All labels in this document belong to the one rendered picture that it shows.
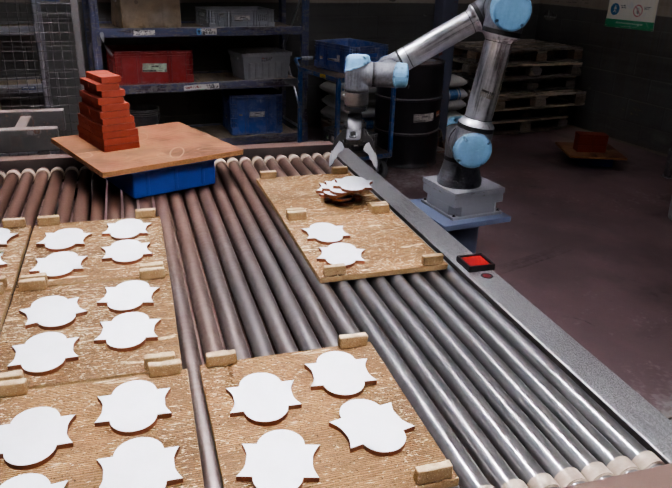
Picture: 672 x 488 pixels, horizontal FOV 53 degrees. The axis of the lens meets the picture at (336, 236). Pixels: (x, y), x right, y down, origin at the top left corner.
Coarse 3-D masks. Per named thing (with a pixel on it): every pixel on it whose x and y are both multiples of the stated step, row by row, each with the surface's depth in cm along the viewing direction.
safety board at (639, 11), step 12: (612, 0) 674; (624, 0) 661; (636, 0) 649; (648, 0) 636; (612, 12) 676; (624, 12) 663; (636, 12) 650; (648, 12) 638; (612, 24) 678; (624, 24) 665; (636, 24) 652; (648, 24) 640
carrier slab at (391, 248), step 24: (336, 216) 205; (360, 216) 205; (384, 216) 206; (360, 240) 188; (384, 240) 188; (408, 240) 189; (312, 264) 172; (360, 264) 173; (384, 264) 174; (408, 264) 174
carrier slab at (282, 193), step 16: (288, 176) 240; (304, 176) 241; (320, 176) 242; (336, 176) 242; (272, 192) 224; (288, 192) 224; (304, 192) 225; (368, 192) 227; (304, 208) 210; (320, 208) 211; (336, 208) 211; (352, 208) 212
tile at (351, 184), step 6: (336, 180) 218; (342, 180) 217; (348, 180) 218; (354, 180) 218; (360, 180) 218; (366, 180) 218; (372, 180) 218; (336, 186) 212; (342, 186) 212; (348, 186) 212; (354, 186) 212; (360, 186) 212; (366, 186) 212; (348, 192) 209; (354, 192) 209; (360, 192) 210
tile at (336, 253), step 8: (320, 248) 179; (328, 248) 179; (336, 248) 180; (344, 248) 180; (352, 248) 180; (320, 256) 174; (328, 256) 175; (336, 256) 175; (344, 256) 175; (352, 256) 175; (360, 256) 175; (328, 264) 172; (352, 264) 172
